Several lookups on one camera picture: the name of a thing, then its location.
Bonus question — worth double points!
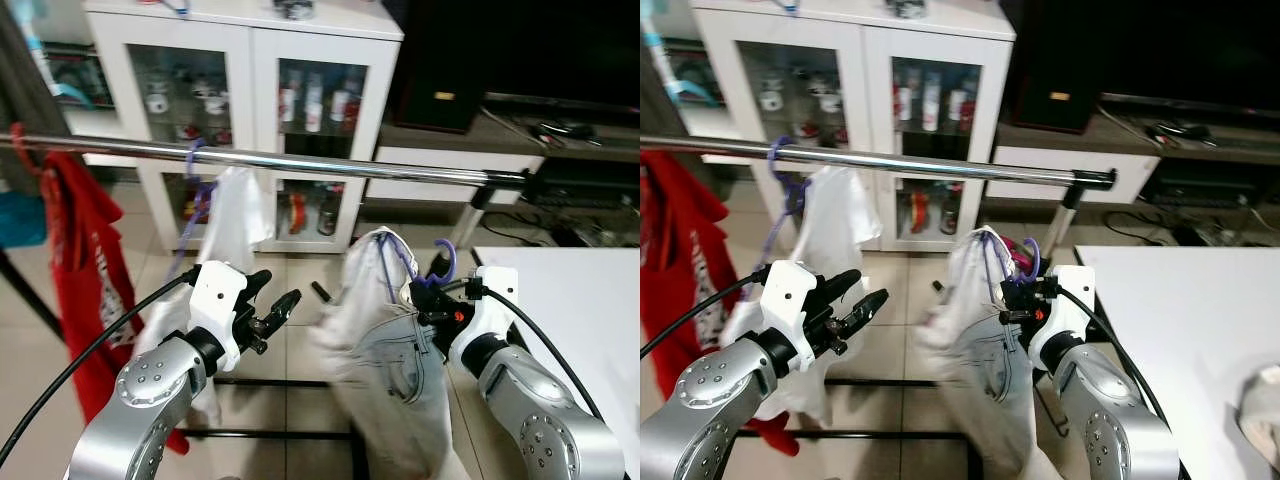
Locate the purple wire hanger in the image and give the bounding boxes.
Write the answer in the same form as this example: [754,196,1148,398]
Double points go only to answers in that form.
[373,230,461,303]
[976,230,1044,293]
[163,137,219,284]
[748,134,814,291]

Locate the plain white t-shirt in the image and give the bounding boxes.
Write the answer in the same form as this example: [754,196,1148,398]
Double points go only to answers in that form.
[719,164,887,427]
[133,164,278,429]

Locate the white TV stand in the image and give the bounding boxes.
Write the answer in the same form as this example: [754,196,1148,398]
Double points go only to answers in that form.
[365,107,641,212]
[985,104,1280,207]

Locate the red printed top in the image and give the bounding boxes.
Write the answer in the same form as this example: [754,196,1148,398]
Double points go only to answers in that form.
[640,147,802,460]
[9,122,193,458]

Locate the black AV receiver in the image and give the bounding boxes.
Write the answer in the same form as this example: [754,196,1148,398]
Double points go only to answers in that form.
[524,159,641,212]
[1139,159,1280,212]

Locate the white glass-door cabinet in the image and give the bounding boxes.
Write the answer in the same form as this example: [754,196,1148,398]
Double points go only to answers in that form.
[83,0,406,257]
[690,0,1019,252]

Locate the black speaker gold badge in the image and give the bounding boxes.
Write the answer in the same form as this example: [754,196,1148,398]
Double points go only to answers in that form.
[1000,0,1107,137]
[388,0,494,137]

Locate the light blue plastic item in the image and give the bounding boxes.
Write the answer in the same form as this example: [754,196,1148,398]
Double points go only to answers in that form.
[14,0,98,112]
[640,0,723,110]

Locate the teal fabric bag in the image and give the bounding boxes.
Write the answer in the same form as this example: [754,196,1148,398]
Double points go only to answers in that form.
[0,189,50,250]

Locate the cream trousers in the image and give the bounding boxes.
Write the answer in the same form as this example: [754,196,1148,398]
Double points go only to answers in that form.
[1238,364,1280,472]

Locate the black television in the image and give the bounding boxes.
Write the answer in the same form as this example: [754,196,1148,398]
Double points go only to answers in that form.
[1095,0,1280,112]
[480,0,641,114]

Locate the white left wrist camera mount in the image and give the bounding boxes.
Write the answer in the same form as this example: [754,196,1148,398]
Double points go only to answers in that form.
[757,259,822,377]
[185,261,251,374]

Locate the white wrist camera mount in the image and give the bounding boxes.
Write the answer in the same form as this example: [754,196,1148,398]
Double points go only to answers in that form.
[447,266,521,379]
[757,259,822,377]
[1028,291,1099,374]
[185,261,251,374]

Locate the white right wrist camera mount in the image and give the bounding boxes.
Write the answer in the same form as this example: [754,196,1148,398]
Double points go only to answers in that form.
[1028,291,1099,374]
[447,266,521,379]

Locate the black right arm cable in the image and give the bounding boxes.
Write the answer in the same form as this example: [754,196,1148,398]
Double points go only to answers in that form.
[462,283,607,427]
[1045,284,1167,427]

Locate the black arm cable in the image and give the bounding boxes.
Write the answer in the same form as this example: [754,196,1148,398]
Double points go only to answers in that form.
[1045,284,1167,427]
[462,283,607,427]
[0,272,201,467]
[640,267,772,360]

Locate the black rack base frame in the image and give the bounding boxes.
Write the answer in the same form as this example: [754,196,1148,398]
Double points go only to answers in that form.
[735,376,987,480]
[178,374,371,480]

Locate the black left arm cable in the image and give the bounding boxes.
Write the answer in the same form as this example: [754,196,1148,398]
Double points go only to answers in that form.
[0,272,201,467]
[640,267,772,360]

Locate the chrome clothes rail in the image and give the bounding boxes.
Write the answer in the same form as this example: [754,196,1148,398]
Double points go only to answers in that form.
[0,132,532,251]
[640,133,1118,267]

